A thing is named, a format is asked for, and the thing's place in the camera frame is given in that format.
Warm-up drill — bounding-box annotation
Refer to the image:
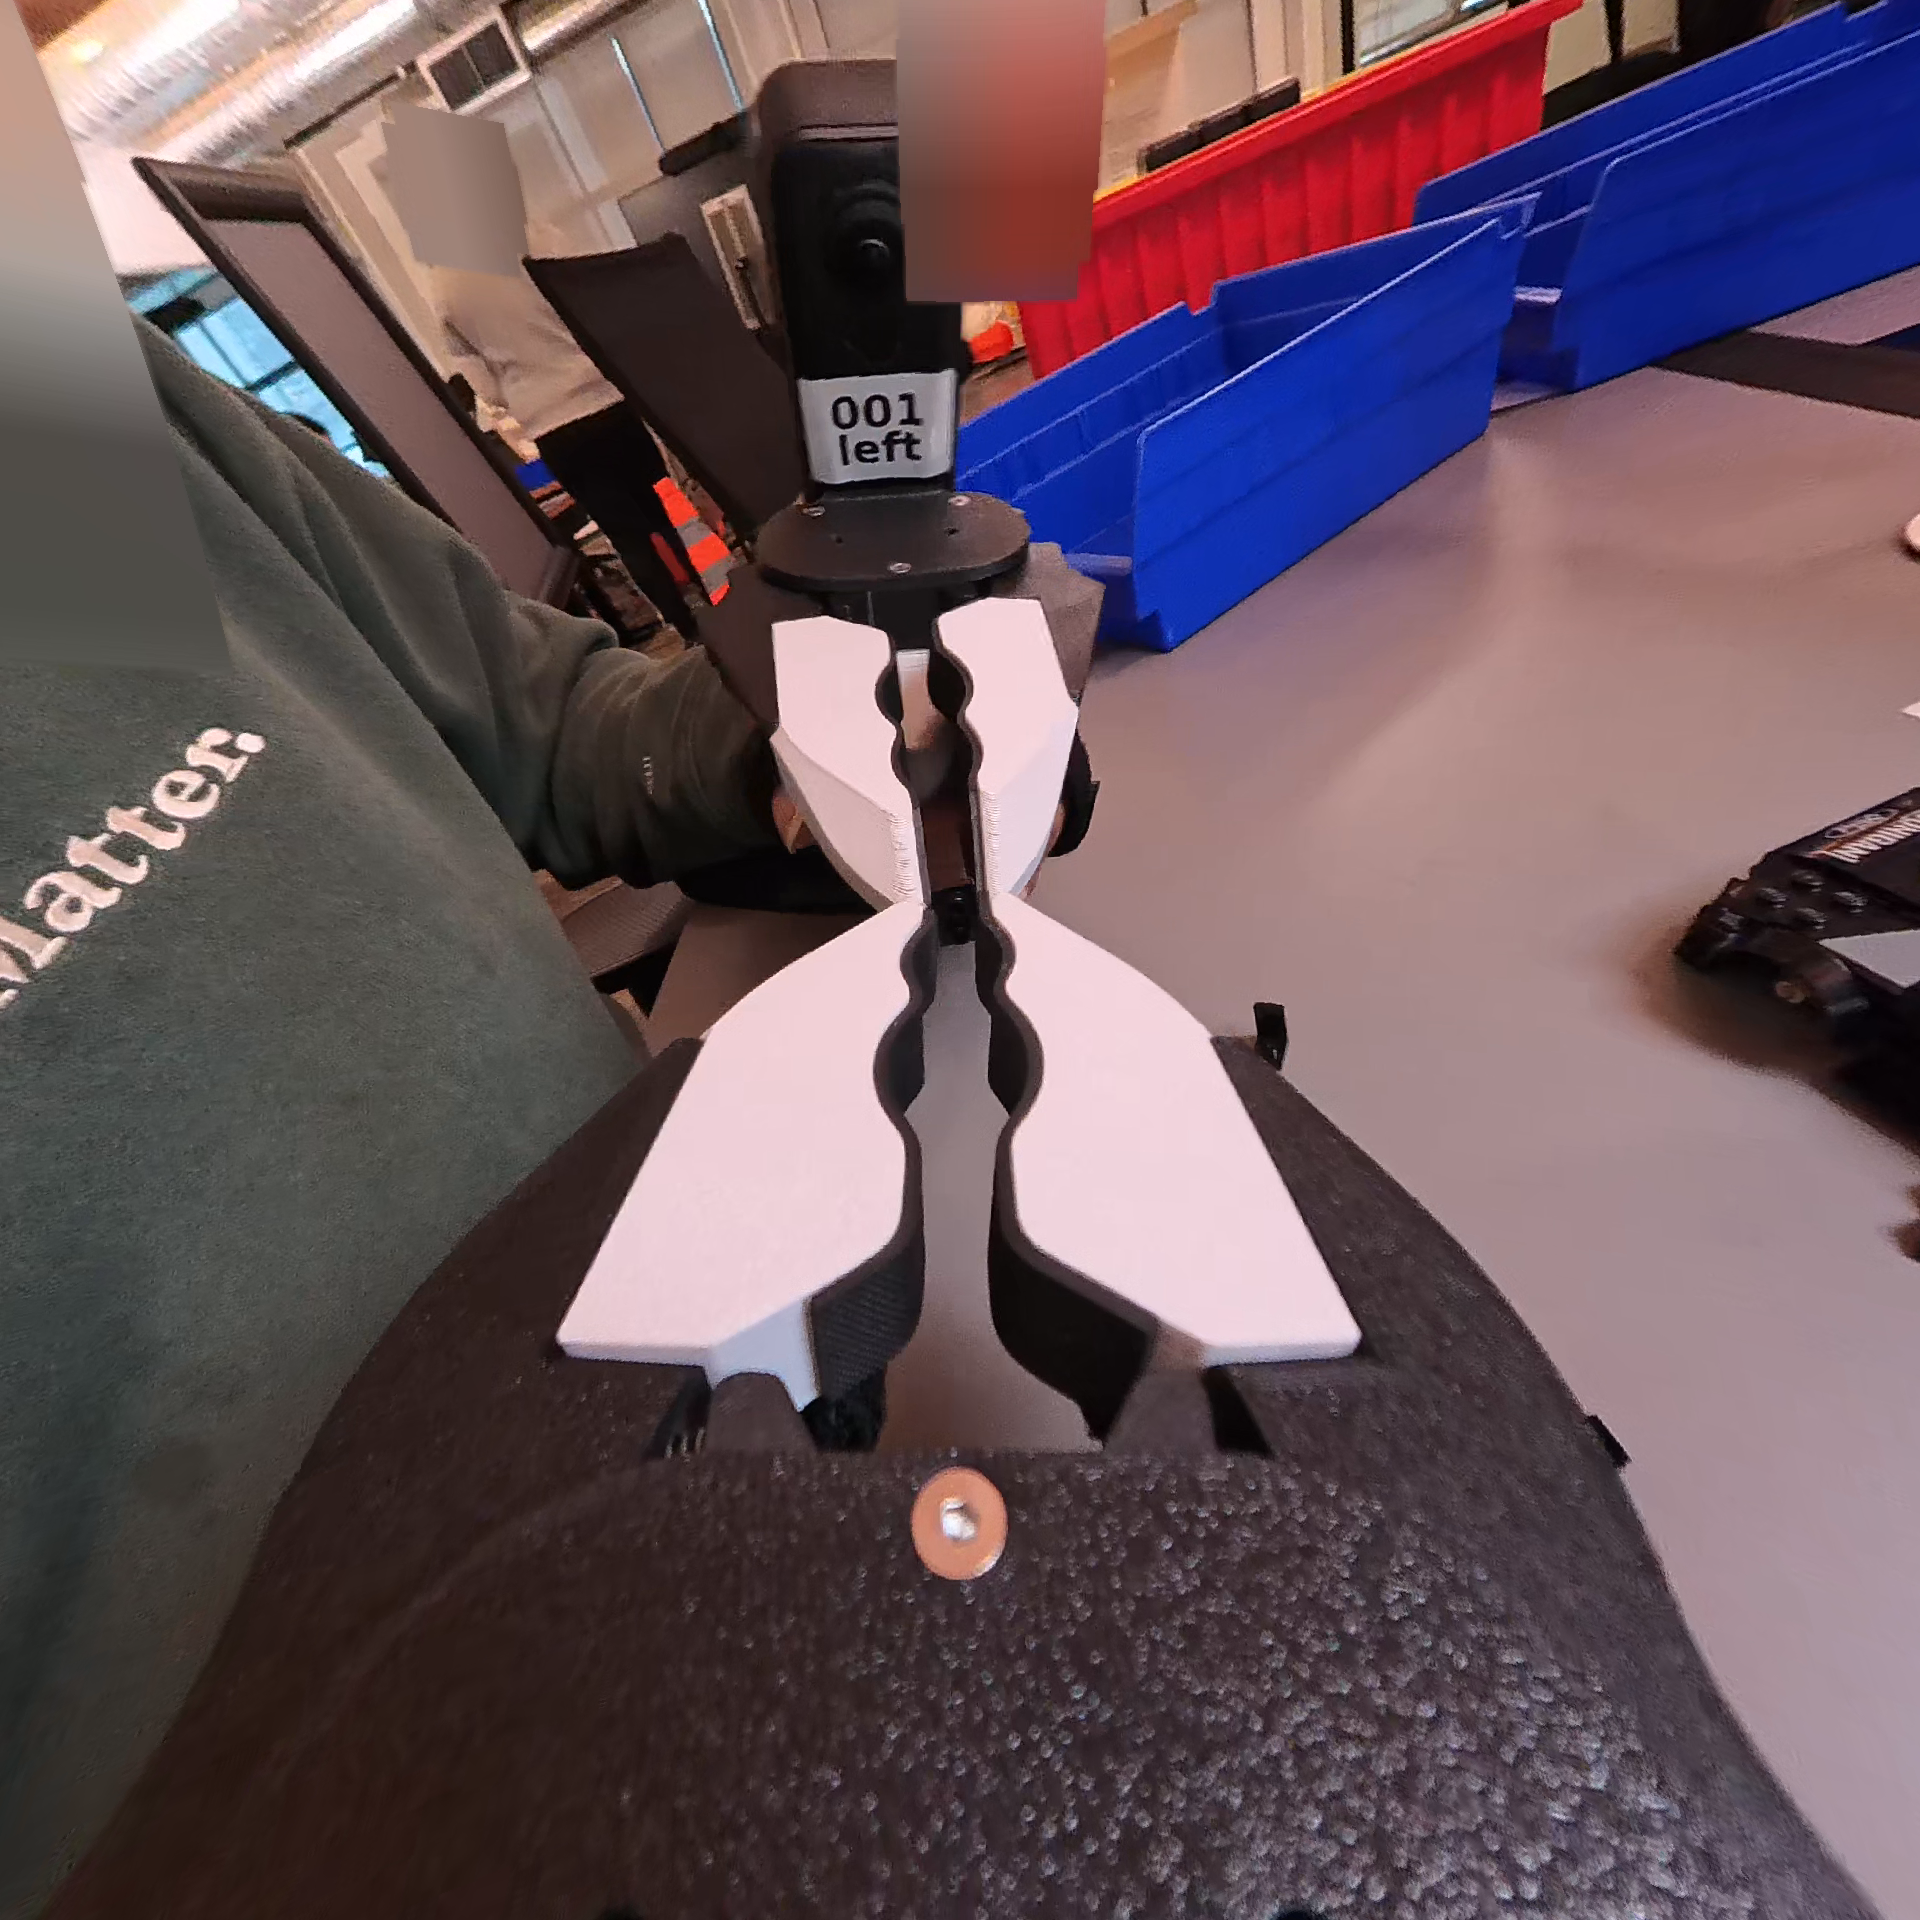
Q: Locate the orange striped object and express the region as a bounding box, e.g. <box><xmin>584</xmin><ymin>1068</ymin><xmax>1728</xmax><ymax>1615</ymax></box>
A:
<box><xmin>659</xmin><ymin>476</ymin><xmax>741</xmax><ymax>607</ymax></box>

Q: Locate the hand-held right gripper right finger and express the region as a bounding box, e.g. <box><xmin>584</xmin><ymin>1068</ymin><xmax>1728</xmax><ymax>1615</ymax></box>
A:
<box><xmin>991</xmin><ymin>908</ymin><xmax>1367</xmax><ymax>1442</ymax></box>

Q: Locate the black lego car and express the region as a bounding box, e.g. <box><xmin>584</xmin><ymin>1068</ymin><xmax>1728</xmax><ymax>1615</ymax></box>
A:
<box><xmin>1671</xmin><ymin>786</ymin><xmax>1920</xmax><ymax>1148</ymax></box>

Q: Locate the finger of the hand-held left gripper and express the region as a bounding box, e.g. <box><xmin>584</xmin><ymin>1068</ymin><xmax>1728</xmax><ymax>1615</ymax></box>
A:
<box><xmin>773</xmin><ymin>613</ymin><xmax>944</xmax><ymax>911</ymax></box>
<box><xmin>944</xmin><ymin>598</ymin><xmax>1090</xmax><ymax>903</ymax></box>

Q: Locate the red storage bin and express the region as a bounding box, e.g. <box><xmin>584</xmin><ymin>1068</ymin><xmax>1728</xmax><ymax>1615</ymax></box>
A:
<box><xmin>1022</xmin><ymin>0</ymin><xmax>1580</xmax><ymax>378</ymax></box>

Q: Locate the blue storage bin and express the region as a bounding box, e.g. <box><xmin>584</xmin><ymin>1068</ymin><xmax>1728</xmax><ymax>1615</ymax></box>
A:
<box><xmin>1410</xmin><ymin>0</ymin><xmax>1920</xmax><ymax>396</ymax></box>
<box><xmin>958</xmin><ymin>200</ymin><xmax>1536</xmax><ymax>655</ymax></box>

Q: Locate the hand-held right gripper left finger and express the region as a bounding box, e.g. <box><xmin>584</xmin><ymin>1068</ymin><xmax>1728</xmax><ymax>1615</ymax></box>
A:
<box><xmin>556</xmin><ymin>901</ymin><xmax>941</xmax><ymax>1413</ymax></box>

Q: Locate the black framed display board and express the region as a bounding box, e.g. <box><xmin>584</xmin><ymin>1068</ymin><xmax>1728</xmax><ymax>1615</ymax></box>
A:
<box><xmin>132</xmin><ymin>158</ymin><xmax>589</xmax><ymax>607</ymax></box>
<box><xmin>526</xmin><ymin>239</ymin><xmax>799</xmax><ymax>548</ymax></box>

